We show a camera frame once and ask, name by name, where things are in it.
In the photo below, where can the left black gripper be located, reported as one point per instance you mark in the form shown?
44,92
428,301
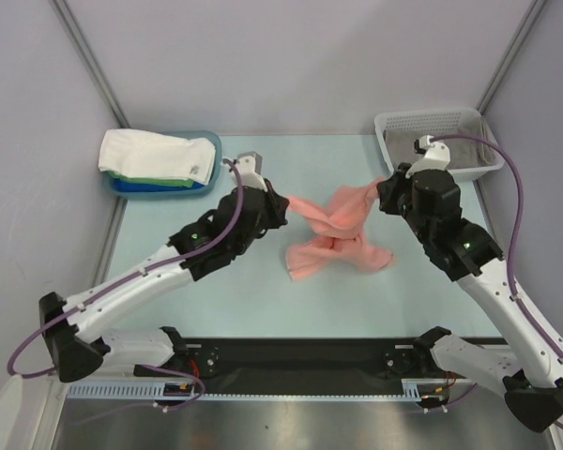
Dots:
277,205

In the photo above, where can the white rounded object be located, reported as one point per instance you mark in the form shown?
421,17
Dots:
11,400

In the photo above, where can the grey towel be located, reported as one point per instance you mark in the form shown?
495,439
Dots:
464,154

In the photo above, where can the green towel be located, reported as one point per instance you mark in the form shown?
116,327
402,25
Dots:
171,183

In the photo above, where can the white perforated plastic basket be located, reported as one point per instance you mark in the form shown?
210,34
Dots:
382,120

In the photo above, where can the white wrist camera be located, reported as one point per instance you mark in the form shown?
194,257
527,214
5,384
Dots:
434,155
246,170

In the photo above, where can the white slotted cable duct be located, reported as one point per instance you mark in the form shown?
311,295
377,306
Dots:
176,391

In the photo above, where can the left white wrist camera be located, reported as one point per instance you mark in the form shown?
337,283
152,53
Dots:
246,170

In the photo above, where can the blue towel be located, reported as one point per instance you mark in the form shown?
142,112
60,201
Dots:
140,189

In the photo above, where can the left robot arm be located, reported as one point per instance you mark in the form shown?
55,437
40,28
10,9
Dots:
78,330

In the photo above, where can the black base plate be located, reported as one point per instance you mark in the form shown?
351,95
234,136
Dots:
314,361

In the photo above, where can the teal plastic tray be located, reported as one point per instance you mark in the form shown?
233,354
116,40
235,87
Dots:
106,179

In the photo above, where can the pink towel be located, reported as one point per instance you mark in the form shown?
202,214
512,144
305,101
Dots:
338,233

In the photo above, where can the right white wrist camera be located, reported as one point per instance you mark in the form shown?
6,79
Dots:
434,155

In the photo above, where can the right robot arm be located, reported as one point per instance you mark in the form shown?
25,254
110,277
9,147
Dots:
531,380

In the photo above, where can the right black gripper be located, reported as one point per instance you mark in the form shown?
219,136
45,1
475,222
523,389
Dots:
389,191

